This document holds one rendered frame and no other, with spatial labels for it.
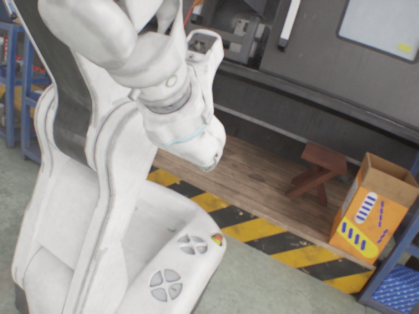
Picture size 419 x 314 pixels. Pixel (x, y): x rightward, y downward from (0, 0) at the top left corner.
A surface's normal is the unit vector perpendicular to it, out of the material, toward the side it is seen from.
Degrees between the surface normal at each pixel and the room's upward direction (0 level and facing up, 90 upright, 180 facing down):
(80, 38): 141
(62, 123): 77
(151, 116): 52
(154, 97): 133
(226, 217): 90
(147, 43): 69
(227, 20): 45
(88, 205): 65
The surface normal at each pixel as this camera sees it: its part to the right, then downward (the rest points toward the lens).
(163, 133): 0.52, 0.77
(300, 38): -0.44, 0.21
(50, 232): -0.29, -0.11
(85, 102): -0.49, 0.50
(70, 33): -0.45, 0.85
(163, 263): -0.07, -0.52
